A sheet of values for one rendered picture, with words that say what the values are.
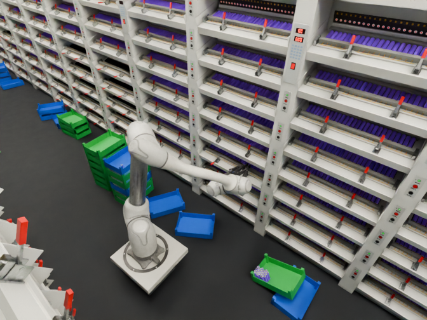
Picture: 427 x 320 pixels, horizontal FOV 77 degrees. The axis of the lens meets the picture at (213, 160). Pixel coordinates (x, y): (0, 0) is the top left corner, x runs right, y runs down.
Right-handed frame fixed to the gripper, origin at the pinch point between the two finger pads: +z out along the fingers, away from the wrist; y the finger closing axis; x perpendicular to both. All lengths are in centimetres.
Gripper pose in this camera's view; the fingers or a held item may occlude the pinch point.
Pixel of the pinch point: (246, 167)
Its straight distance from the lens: 195.4
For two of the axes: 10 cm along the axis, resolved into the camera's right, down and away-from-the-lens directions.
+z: 6.3, -3.4, 6.9
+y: 7.7, 4.1, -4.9
